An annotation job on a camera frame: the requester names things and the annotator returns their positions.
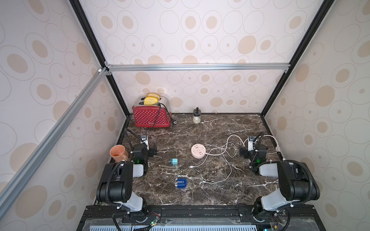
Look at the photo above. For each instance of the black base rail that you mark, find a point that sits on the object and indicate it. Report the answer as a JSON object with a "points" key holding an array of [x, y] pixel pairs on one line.
{"points": [[304, 217]]}

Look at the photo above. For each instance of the left slanted aluminium frame bar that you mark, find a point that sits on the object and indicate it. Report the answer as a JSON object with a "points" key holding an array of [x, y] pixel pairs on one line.
{"points": [[27, 171]]}

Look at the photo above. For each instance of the front yellow toast slice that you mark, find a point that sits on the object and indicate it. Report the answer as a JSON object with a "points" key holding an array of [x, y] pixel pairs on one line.
{"points": [[150, 100]]}

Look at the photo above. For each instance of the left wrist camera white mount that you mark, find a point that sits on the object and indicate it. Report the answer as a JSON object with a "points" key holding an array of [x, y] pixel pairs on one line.
{"points": [[144, 139]]}

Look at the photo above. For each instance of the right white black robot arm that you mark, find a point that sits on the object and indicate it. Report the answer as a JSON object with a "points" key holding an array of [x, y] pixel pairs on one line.
{"points": [[297, 185]]}

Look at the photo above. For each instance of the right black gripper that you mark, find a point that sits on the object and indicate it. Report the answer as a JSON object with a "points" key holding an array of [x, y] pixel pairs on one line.
{"points": [[245, 151]]}

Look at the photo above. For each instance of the round pink power strip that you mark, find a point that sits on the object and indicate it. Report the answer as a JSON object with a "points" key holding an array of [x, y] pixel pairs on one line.
{"points": [[198, 151]]}

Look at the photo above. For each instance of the yellow toast slice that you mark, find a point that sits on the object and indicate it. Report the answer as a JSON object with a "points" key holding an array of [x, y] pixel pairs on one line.
{"points": [[150, 100], [154, 95]]}

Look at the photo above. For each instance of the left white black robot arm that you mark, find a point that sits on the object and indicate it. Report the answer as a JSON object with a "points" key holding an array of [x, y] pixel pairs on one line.
{"points": [[116, 184]]}

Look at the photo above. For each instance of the small glass bottle black cap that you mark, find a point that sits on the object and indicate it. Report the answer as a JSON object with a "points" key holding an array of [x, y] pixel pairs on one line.
{"points": [[196, 116]]}

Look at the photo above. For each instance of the horizontal aluminium frame bar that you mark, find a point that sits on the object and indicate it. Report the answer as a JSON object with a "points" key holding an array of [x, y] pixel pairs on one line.
{"points": [[196, 67]]}

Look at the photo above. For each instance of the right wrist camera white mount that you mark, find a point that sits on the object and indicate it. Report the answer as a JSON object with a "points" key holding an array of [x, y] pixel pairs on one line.
{"points": [[251, 143]]}

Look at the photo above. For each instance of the orange plastic cup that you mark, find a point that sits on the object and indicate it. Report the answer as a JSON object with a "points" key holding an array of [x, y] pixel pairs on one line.
{"points": [[119, 153]]}

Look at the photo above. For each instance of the red polka dot toaster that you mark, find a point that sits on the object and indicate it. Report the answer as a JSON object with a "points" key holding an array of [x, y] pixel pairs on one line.
{"points": [[151, 116]]}

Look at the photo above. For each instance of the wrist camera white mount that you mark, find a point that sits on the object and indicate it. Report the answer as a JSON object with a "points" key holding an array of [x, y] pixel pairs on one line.
{"points": [[251, 143], [144, 139]]}

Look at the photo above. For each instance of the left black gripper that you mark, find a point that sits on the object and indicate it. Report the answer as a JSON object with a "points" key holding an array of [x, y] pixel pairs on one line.
{"points": [[151, 150]]}

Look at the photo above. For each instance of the teal USB wall charger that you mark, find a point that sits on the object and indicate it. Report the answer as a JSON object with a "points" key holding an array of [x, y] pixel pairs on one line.
{"points": [[174, 161]]}

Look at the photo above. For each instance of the back yellow toast slice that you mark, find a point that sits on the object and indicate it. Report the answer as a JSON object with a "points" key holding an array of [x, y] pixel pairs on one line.
{"points": [[154, 95]]}

